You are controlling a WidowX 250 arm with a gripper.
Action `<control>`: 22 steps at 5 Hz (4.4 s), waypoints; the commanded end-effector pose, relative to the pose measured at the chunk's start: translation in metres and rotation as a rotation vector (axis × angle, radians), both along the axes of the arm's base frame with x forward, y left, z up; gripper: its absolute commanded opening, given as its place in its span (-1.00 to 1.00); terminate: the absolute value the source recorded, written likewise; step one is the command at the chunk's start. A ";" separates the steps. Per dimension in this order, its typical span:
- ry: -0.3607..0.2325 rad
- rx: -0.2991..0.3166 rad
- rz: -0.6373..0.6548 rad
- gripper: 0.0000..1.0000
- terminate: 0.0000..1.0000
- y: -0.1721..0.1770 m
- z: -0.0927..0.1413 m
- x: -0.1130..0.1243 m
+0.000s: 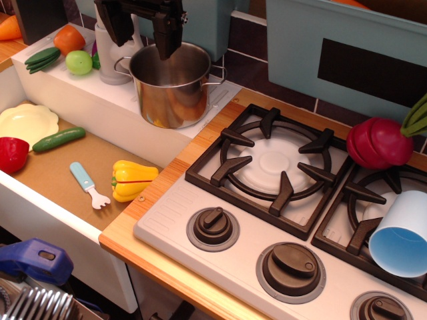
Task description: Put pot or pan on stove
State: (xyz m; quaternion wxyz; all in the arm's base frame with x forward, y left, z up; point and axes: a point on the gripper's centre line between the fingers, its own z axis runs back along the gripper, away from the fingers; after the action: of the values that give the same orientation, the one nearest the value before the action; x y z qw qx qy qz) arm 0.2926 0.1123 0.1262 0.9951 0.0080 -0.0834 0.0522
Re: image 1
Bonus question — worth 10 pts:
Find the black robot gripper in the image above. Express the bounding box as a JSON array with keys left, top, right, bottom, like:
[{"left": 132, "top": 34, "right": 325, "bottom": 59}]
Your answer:
[{"left": 94, "top": 1, "right": 187, "bottom": 61}]

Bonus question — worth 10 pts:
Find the stainless steel pot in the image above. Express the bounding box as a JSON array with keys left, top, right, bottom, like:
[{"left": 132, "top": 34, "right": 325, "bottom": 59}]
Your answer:
[{"left": 114, "top": 43, "right": 228, "bottom": 129}]

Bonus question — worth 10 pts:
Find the small left stove knob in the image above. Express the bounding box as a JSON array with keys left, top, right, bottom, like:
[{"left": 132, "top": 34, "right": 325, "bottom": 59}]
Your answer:
[{"left": 186, "top": 207, "right": 240, "bottom": 253}]

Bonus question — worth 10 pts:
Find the grey toy stove top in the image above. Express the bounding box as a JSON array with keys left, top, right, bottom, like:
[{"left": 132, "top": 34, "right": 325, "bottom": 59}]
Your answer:
[{"left": 133, "top": 103, "right": 427, "bottom": 320}]

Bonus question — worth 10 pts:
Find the large middle stove knob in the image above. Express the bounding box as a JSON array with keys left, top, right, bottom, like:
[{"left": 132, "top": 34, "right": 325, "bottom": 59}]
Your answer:
[{"left": 256, "top": 242, "right": 326, "bottom": 305}]

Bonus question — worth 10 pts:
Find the right stove knob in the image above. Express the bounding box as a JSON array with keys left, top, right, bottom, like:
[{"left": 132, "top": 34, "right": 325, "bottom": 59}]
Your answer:
[{"left": 350, "top": 291, "right": 413, "bottom": 320}]

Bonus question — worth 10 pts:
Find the grey toy faucet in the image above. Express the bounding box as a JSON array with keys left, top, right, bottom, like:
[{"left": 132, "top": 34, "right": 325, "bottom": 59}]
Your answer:
[{"left": 95, "top": 13, "right": 143, "bottom": 85}]

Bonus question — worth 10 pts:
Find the purple toy eggplant piece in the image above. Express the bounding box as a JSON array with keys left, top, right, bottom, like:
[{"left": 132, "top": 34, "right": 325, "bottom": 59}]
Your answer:
[{"left": 91, "top": 41, "right": 101, "bottom": 70}]

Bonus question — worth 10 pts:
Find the green toy apple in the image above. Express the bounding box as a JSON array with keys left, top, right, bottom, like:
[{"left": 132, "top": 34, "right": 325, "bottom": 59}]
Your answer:
[{"left": 65, "top": 51, "right": 93, "bottom": 75}]

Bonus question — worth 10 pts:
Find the orange toy vegetable piece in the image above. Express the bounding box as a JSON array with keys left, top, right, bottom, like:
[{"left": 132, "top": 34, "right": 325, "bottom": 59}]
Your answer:
[{"left": 53, "top": 25, "right": 86, "bottom": 56}]

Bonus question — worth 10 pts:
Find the green toy cucumber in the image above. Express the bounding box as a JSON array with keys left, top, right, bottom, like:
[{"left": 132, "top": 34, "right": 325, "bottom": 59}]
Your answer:
[{"left": 32, "top": 127, "right": 86, "bottom": 153}]

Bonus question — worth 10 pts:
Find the orange toy carrot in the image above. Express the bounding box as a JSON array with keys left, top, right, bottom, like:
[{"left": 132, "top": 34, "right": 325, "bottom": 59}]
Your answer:
[{"left": 0, "top": 15, "right": 22, "bottom": 41}]

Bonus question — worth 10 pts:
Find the white toy sink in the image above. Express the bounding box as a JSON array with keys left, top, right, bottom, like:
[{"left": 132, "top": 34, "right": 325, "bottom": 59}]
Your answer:
[{"left": 1, "top": 36, "right": 240, "bottom": 313}]

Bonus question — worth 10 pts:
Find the cream scalloped toy plate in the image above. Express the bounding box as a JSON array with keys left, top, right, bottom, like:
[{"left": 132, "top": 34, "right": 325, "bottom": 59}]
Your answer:
[{"left": 0, "top": 103, "right": 59, "bottom": 151}]

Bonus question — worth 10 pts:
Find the yellow toy bell pepper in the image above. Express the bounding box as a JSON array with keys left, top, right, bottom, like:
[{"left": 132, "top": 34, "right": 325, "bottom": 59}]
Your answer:
[{"left": 111, "top": 160, "right": 159, "bottom": 203}]

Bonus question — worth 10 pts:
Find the red toy pepper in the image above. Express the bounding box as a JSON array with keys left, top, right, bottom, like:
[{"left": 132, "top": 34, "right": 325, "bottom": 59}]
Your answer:
[{"left": 1, "top": 137, "right": 29, "bottom": 174}]

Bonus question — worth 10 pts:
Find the teal toy microwave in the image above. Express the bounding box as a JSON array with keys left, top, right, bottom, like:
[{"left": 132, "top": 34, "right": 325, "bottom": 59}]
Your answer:
[{"left": 266, "top": 1, "right": 426, "bottom": 121}]

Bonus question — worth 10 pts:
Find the left black burner grate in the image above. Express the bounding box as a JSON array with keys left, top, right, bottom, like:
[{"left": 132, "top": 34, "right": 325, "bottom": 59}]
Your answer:
[{"left": 185, "top": 104, "right": 352, "bottom": 240}]

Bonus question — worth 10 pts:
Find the black burner grate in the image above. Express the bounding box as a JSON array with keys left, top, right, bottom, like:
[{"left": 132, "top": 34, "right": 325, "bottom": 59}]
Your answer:
[
  {"left": 312, "top": 165, "right": 426, "bottom": 301},
  {"left": 185, "top": 104, "right": 352, "bottom": 240}
]

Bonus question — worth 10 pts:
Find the blue clamp tool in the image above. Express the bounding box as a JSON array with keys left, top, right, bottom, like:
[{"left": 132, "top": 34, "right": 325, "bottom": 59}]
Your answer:
[{"left": 1, "top": 238, "right": 74, "bottom": 286}]

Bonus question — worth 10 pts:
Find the red toy radish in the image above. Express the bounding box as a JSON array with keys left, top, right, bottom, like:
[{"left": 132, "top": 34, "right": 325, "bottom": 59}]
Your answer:
[{"left": 346, "top": 96, "right": 426, "bottom": 169}]

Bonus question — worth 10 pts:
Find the right black burner grate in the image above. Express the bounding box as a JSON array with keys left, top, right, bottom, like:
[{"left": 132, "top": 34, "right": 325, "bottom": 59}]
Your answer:
[{"left": 312, "top": 165, "right": 426, "bottom": 301}]

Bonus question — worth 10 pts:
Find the light blue plastic cup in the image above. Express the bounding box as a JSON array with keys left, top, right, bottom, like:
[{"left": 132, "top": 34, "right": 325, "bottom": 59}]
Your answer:
[{"left": 364, "top": 190, "right": 426, "bottom": 278}]

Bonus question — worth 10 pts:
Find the blue handled toy fork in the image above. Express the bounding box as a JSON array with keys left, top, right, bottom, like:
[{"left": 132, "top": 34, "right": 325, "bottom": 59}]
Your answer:
[{"left": 69, "top": 162, "right": 111, "bottom": 210}]

